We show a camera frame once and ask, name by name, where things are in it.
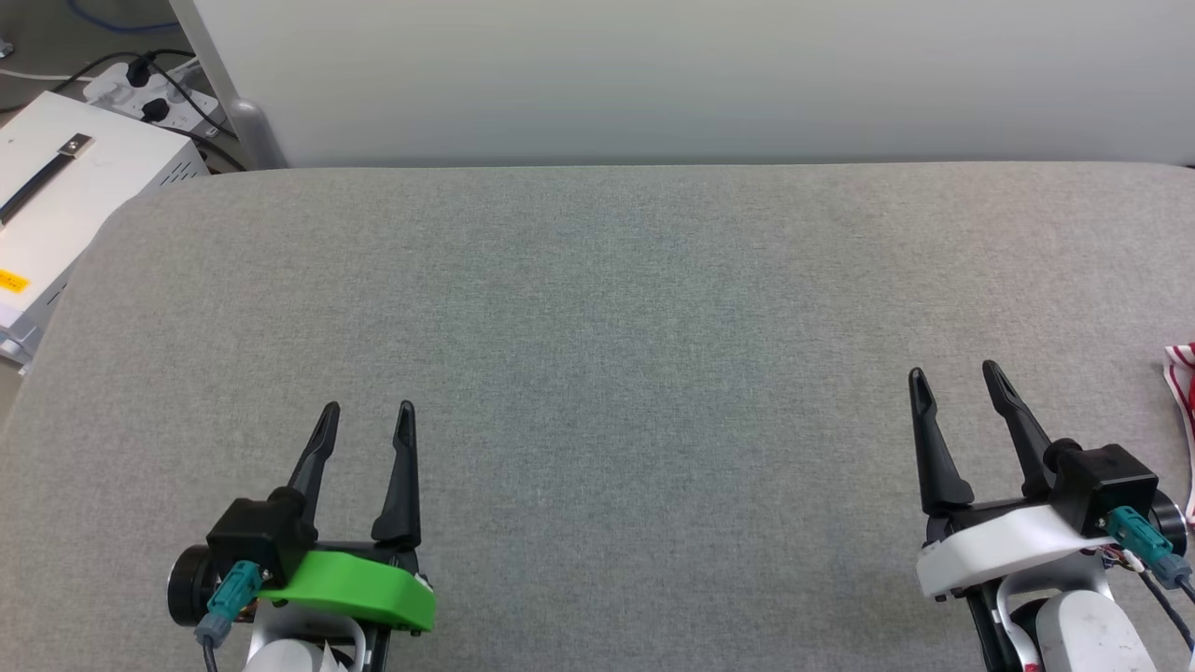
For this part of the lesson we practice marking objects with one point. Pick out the black left wrist cylinder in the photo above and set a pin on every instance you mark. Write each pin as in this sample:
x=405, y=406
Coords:
x=187, y=586

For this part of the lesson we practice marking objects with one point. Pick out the yellow sticker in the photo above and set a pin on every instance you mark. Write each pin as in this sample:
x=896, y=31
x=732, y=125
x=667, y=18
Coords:
x=13, y=280

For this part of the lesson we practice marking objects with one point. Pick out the white power strip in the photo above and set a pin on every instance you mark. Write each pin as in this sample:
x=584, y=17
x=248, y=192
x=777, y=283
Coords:
x=159, y=93

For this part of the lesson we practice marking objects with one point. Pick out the white metal equipment box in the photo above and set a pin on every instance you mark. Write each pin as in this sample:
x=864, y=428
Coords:
x=84, y=187

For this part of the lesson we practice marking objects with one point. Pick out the black wrist cylinder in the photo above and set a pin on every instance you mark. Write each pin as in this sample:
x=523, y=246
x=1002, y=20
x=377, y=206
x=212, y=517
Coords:
x=1172, y=523
x=187, y=586

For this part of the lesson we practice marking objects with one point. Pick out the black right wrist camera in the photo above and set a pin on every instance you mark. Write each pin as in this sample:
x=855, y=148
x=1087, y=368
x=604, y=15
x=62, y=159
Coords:
x=1106, y=481

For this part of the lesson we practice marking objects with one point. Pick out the white partition panel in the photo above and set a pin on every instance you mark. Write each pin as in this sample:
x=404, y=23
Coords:
x=653, y=75

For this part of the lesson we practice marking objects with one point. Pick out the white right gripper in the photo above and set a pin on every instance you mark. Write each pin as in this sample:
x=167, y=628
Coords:
x=1008, y=546

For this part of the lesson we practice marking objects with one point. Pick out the red white basketball jersey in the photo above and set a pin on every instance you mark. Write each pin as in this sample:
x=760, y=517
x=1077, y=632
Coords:
x=1184, y=383

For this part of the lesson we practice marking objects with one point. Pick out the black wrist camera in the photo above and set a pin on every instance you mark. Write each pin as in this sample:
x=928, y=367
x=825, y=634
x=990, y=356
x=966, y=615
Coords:
x=1106, y=481
x=261, y=541

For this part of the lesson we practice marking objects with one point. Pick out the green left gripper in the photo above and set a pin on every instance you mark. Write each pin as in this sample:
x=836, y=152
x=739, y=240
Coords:
x=364, y=588

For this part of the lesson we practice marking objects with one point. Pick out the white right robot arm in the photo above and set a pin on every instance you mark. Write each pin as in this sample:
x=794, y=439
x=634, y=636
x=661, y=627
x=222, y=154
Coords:
x=1083, y=635

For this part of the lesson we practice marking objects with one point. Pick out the black right wrist cylinder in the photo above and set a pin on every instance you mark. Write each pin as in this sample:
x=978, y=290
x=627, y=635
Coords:
x=1172, y=523

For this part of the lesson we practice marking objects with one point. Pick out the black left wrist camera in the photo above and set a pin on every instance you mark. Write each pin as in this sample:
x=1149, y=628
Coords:
x=261, y=541

